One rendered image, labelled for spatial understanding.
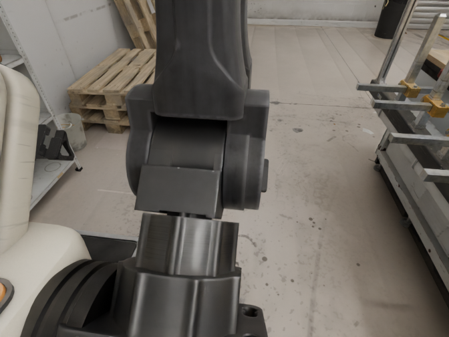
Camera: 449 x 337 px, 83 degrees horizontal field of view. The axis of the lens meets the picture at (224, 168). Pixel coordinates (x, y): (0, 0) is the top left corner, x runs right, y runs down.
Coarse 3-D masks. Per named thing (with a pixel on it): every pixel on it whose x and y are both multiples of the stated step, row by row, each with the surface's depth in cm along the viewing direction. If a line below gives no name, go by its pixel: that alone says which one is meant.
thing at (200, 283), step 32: (160, 224) 16; (192, 224) 15; (224, 224) 17; (160, 256) 15; (192, 256) 15; (224, 256) 16; (128, 288) 15; (160, 288) 14; (192, 288) 14; (224, 288) 15; (96, 320) 15; (128, 320) 14; (160, 320) 14; (192, 320) 14; (224, 320) 15; (256, 320) 18
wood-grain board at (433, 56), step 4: (432, 52) 152; (436, 52) 152; (440, 52) 152; (444, 52) 152; (448, 52) 152; (428, 56) 150; (432, 56) 147; (436, 56) 147; (440, 56) 147; (444, 56) 147; (448, 56) 147; (432, 60) 147; (436, 60) 143; (440, 60) 141; (444, 60) 141; (436, 64) 143; (440, 64) 140; (444, 64) 137
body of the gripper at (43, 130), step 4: (40, 124) 52; (44, 124) 52; (40, 128) 52; (44, 128) 52; (48, 128) 52; (40, 132) 51; (44, 132) 51; (48, 132) 52; (40, 136) 51; (44, 136) 51; (40, 140) 51; (40, 144) 50; (36, 148) 50; (40, 148) 50; (44, 148) 51; (36, 152) 50; (40, 152) 50
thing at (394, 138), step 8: (392, 136) 99; (400, 136) 98; (408, 136) 98; (416, 136) 98; (424, 136) 98; (432, 136) 98; (440, 136) 98; (448, 136) 98; (416, 144) 99; (424, 144) 99; (432, 144) 99; (440, 144) 98; (448, 144) 98
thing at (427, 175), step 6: (426, 168) 80; (420, 174) 81; (426, 174) 79; (432, 174) 78; (438, 174) 78; (444, 174) 78; (426, 180) 79; (432, 180) 79; (438, 180) 79; (444, 180) 78
